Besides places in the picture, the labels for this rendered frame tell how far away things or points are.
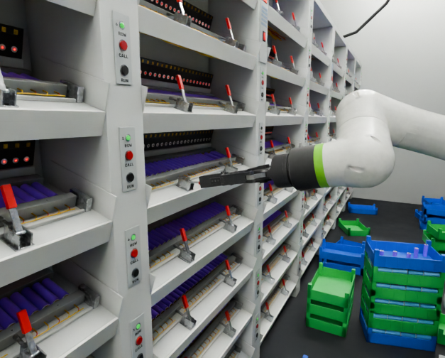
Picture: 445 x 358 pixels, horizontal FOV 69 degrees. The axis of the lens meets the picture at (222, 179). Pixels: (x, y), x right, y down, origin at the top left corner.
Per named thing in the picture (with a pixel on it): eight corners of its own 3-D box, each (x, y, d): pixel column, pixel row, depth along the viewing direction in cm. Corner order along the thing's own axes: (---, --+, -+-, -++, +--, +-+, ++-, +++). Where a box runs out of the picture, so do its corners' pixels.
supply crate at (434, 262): (428, 254, 164) (430, 239, 162) (446, 273, 144) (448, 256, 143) (365, 249, 170) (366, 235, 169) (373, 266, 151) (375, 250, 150)
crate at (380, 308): (422, 297, 168) (424, 283, 167) (439, 321, 149) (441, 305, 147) (361, 291, 175) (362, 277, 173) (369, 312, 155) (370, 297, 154)
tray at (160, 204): (251, 180, 123) (259, 157, 120) (143, 226, 70) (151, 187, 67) (208, 161, 130) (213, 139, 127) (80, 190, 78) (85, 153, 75)
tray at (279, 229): (297, 226, 191) (304, 206, 186) (258, 268, 138) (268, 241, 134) (265, 212, 198) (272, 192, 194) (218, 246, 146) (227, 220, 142)
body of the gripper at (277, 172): (289, 190, 67) (249, 193, 72) (301, 183, 74) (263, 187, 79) (284, 153, 67) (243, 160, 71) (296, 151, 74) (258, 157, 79)
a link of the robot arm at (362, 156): (394, 159, 54) (400, 196, 61) (388, 109, 61) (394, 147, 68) (310, 170, 61) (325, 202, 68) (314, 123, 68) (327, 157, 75)
